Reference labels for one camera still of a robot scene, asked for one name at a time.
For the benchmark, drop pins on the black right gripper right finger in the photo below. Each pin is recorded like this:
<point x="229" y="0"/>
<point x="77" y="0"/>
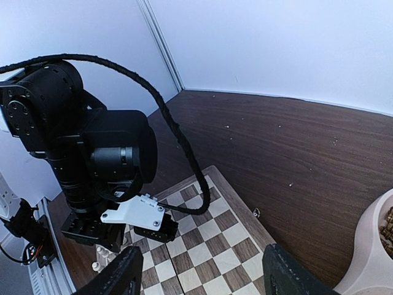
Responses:
<point x="283" y="274"/>

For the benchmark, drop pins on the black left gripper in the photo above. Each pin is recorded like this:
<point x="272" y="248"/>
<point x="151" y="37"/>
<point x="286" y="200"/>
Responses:
<point x="93" y="231"/>

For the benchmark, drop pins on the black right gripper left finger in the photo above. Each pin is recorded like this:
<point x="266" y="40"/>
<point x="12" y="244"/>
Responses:
<point x="121" y="276"/>

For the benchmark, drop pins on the white pawn piece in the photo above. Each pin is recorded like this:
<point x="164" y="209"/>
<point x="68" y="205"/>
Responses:
<point x="102" y="255"/>
<point x="97" y="267"/>

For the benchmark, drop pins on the pink double bowl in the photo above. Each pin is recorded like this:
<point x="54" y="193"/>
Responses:
<point x="370" y="270"/>

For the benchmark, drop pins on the wooden chess board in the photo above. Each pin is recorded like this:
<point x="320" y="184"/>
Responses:
<point x="219" y="252"/>

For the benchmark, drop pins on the dark chess pieces pile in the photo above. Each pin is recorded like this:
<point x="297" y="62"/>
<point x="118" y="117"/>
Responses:
<point x="385" y="232"/>

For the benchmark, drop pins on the white power strip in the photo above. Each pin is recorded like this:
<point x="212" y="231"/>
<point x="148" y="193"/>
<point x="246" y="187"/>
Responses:
<point x="4" y="199"/>

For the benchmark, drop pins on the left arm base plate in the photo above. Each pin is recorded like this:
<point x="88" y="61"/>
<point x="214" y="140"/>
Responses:
<point x="21" y="223"/>

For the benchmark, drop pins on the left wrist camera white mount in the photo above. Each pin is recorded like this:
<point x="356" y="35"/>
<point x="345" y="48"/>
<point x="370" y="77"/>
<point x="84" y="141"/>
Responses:
<point x="148" y="218"/>

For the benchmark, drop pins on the front aluminium rail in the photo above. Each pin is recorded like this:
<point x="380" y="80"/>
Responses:
<point x="54" y="278"/>

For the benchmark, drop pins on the left aluminium frame post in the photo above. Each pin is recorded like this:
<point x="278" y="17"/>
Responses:
<point x="159" y="39"/>

